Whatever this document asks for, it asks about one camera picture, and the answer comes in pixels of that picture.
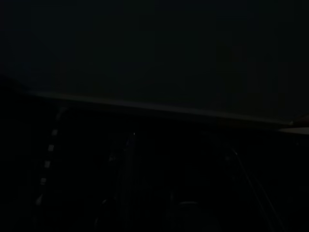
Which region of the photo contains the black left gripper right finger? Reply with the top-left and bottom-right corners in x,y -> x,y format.
212,140 -> 290,232

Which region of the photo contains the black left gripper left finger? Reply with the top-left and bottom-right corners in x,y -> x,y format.
94,131 -> 150,232

